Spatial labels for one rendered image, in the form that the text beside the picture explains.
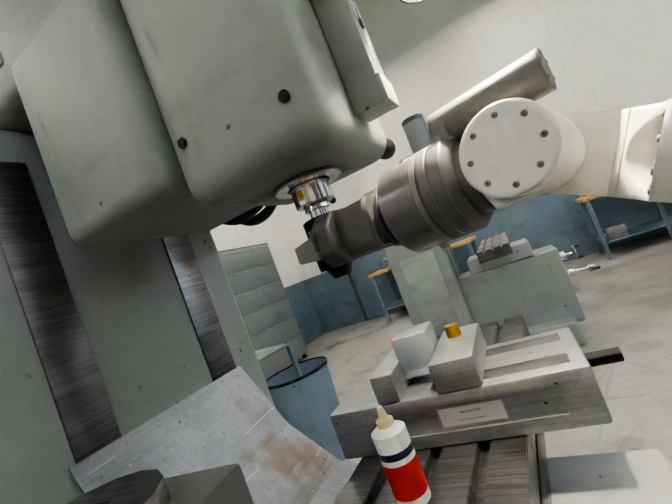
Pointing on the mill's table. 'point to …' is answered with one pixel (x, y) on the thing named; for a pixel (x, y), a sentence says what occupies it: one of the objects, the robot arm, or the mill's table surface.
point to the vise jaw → (459, 360)
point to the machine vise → (479, 398)
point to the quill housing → (249, 95)
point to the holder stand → (173, 488)
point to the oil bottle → (400, 460)
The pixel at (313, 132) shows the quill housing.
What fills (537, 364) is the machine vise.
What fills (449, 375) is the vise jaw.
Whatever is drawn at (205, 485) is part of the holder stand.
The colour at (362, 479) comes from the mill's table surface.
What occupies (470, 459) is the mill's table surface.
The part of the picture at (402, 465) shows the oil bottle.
